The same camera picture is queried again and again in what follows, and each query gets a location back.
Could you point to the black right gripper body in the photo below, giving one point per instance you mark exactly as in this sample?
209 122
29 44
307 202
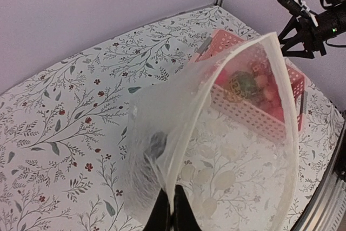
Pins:
329 24

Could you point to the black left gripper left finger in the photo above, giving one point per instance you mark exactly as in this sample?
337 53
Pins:
160 217

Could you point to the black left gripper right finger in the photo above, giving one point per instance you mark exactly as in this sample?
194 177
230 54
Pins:
183 217

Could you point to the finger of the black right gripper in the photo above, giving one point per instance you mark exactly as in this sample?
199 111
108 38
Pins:
288 44
293 24

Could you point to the pink plastic basket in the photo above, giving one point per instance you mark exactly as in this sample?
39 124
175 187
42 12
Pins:
248 111

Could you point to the green avocado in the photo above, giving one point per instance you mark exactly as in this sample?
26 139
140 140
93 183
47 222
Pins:
243 84

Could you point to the dark purple eggplant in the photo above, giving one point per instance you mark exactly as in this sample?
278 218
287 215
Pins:
156 147

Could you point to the clear zip top bag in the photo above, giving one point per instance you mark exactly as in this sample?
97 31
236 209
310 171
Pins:
233 177

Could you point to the red wrinkled apple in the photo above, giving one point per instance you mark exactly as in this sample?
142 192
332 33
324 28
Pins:
223 78

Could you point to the floral table cloth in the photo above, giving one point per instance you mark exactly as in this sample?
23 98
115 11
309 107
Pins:
64 130

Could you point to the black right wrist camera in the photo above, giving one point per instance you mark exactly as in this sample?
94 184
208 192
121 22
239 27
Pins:
297 9

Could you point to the aluminium front rail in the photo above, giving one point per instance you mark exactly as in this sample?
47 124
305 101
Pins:
326 208

